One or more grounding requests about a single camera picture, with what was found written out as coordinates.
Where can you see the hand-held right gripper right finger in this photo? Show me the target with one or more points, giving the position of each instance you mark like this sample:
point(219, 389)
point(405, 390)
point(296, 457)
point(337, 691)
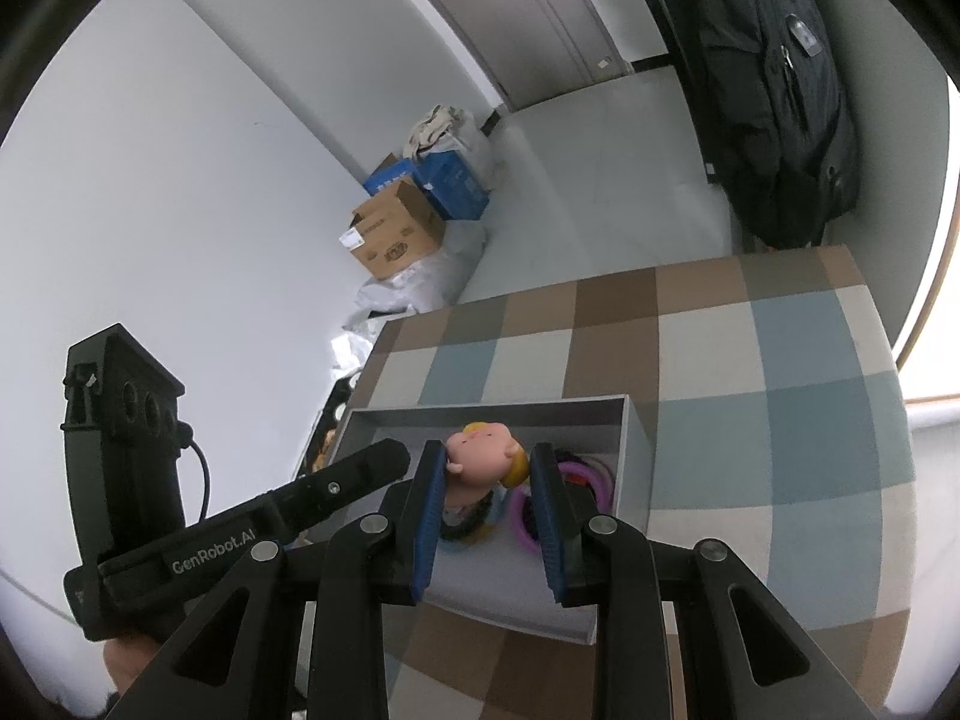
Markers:
point(551, 525)

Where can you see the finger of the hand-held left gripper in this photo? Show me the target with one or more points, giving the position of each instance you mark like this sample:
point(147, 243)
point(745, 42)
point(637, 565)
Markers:
point(345, 476)

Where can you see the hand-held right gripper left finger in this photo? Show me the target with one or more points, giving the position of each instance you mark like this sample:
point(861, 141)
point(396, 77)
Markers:
point(424, 525)

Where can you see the grey box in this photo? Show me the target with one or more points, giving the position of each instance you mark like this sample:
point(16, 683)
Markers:
point(495, 585)

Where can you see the small yellow-haired doll figure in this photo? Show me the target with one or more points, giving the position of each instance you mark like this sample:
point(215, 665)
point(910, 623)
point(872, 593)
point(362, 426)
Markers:
point(480, 457)

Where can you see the person's left hand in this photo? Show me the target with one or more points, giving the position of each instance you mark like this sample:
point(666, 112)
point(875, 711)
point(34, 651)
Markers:
point(127, 664)

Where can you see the small white plastic bag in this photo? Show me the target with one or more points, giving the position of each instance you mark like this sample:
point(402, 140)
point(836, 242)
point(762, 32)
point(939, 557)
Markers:
point(356, 337)

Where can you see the large white plastic bag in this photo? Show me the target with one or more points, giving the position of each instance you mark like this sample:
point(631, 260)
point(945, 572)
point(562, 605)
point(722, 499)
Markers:
point(431, 277)

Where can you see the checkered tablecloth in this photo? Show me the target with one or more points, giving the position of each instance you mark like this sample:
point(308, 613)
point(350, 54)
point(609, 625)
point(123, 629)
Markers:
point(750, 405)

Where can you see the brown cardboard box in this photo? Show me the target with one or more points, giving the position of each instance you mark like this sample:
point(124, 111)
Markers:
point(397, 236)

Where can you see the blue cardboard box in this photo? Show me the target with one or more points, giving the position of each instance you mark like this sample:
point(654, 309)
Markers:
point(450, 180)

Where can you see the beige canvas tote bag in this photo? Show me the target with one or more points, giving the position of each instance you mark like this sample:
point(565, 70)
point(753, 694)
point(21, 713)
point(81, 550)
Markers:
point(446, 127)

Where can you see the black backpack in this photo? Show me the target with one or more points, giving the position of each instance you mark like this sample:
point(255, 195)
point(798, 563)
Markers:
point(757, 90)

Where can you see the grey door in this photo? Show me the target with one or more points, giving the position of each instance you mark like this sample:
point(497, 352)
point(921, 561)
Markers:
point(525, 7)

